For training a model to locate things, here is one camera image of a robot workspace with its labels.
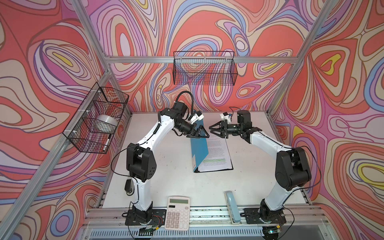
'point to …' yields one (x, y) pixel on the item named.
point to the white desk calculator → (177, 213)
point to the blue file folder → (199, 150)
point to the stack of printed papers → (218, 157)
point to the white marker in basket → (104, 149)
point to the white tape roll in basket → (105, 123)
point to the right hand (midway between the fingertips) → (211, 132)
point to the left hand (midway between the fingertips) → (204, 135)
